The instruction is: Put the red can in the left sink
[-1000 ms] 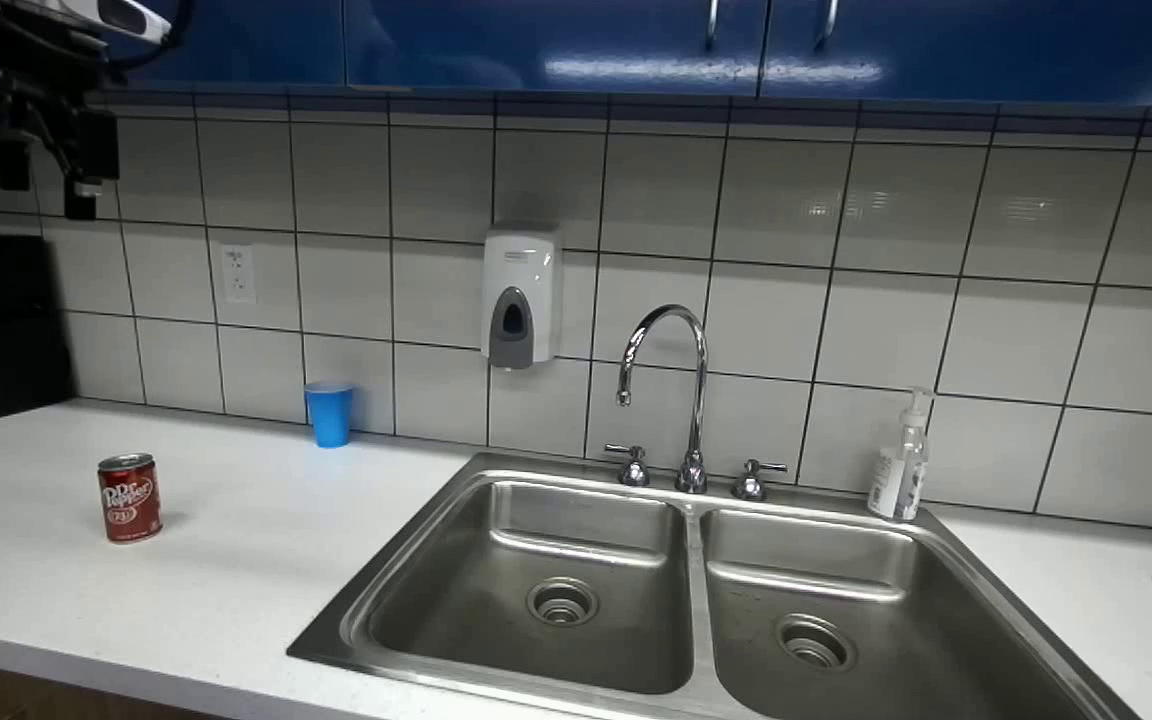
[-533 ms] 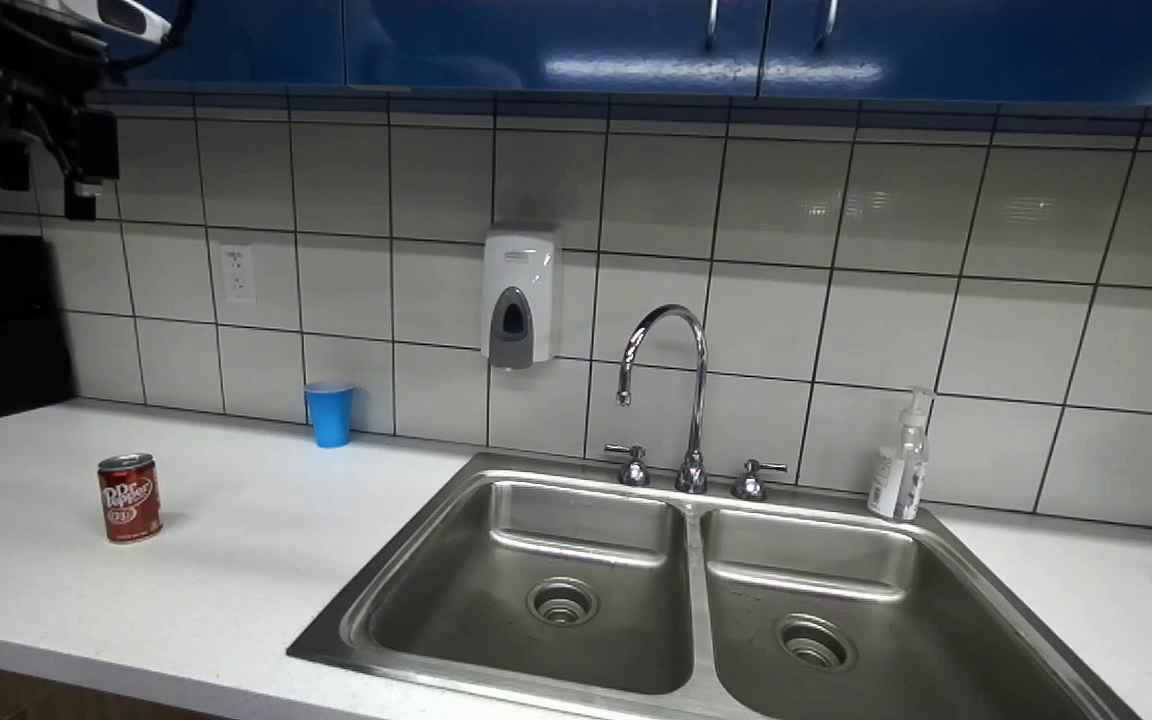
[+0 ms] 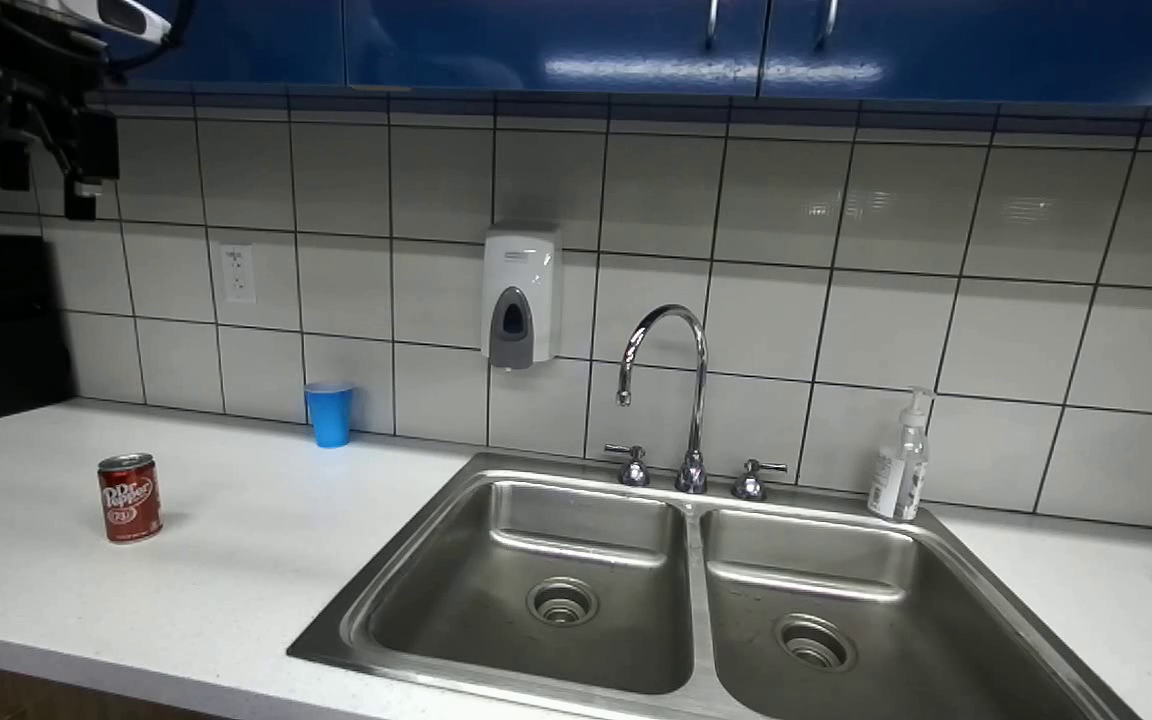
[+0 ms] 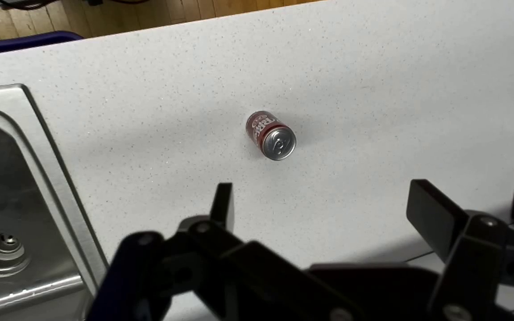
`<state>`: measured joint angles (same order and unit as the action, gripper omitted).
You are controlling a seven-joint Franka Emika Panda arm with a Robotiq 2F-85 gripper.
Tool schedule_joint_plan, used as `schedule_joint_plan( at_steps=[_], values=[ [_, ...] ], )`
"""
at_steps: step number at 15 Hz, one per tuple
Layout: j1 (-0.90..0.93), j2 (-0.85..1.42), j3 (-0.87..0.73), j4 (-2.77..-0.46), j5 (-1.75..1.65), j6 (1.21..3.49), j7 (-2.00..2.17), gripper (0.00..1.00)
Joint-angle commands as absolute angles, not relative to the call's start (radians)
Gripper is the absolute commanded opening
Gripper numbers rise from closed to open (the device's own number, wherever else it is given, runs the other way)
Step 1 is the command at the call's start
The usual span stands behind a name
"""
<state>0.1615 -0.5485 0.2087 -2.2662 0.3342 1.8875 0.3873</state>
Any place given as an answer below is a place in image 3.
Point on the stainless steel double sink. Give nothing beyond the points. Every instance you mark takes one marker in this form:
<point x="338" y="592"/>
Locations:
<point x="680" y="600"/>

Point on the metal sink drain strainer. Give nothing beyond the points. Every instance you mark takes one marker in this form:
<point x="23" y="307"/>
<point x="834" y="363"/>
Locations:
<point x="818" y="643"/>
<point x="562" y="600"/>

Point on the blue plastic cup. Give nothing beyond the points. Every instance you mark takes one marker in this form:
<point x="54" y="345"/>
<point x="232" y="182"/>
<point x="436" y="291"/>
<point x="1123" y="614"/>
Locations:
<point x="329" y="413"/>

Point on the blue cabinet door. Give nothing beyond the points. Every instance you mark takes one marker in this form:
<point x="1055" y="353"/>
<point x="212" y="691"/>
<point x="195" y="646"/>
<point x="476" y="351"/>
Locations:
<point x="1000" y="44"/>
<point x="469" y="44"/>

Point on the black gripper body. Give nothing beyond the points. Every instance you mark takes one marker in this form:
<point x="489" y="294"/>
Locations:
<point x="50" y="115"/>

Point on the small white bottle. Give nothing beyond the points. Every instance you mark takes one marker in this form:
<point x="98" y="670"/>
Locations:
<point x="884" y="481"/>

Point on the white wall soap dispenser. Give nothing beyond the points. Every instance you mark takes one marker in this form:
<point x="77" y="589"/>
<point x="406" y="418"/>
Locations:
<point x="516" y="301"/>

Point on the clear pump bottle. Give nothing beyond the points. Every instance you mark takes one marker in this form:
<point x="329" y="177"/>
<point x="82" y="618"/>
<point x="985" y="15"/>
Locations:
<point x="914" y="460"/>

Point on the red soda can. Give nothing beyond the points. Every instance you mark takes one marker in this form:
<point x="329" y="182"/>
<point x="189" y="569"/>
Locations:
<point x="129" y="497"/>

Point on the white wall outlet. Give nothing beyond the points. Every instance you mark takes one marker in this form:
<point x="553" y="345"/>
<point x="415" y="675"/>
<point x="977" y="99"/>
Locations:
<point x="239" y="281"/>

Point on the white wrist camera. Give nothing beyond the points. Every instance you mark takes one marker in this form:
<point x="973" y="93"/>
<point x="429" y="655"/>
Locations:
<point x="82" y="15"/>

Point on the chrome gooseneck faucet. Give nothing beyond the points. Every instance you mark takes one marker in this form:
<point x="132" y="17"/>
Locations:
<point x="689" y="400"/>

